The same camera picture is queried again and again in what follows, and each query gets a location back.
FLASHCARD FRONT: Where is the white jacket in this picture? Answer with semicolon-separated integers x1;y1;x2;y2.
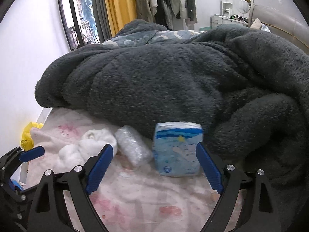
169;0;188;20

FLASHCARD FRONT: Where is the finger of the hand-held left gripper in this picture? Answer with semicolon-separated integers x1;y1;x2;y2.
5;177;27;200
0;146;45;174

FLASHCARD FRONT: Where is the black-framed balcony door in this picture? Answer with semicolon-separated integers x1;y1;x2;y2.
57;0;102;52

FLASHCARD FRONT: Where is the yellow plastic bag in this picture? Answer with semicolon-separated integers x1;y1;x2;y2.
22;122;44;150

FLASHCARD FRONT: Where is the grey curtain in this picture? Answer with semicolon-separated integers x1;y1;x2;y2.
90;0;113;41

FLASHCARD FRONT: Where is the yellow curtain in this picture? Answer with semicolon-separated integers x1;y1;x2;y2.
101;0;138;35

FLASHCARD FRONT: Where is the crumpled white tissue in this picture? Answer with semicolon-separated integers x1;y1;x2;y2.
59;129;118;172

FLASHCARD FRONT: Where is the blue cloud-patterned duvet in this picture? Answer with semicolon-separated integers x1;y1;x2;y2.
101;29;207;47

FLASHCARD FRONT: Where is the dark grey fleece blanket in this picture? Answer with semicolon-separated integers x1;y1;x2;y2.
35;19;309;199

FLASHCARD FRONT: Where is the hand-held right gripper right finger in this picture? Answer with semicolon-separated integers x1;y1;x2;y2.
196;142;282;232

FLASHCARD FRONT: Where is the beige padded headboard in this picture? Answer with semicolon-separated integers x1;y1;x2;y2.
252;5;309;52

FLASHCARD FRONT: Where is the white standing fan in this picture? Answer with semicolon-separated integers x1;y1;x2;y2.
232;0;254;21

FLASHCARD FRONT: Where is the pink printed bed sheet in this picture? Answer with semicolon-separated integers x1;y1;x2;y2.
24;107;243;232

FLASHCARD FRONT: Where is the clear plastic wrap roll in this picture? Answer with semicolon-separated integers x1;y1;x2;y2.
115;125;154;167

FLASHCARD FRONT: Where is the white desktop organiser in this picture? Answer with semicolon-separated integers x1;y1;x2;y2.
220;0;233;17

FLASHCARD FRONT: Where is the grey vest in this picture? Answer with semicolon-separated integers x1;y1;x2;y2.
185;0;197;25

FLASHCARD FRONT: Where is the blue tissue packet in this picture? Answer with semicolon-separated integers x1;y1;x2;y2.
154;122;203;177

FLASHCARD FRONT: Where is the olive beige coat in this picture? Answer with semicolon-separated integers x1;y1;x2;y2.
134;0;157;24

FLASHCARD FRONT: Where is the blue hanging garment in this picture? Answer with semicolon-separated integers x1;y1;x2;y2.
81;0;97;33

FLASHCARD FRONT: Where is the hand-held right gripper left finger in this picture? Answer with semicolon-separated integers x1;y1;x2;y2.
28;143;114;232

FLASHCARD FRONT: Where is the white dresser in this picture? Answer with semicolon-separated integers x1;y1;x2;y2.
211;14;249;31

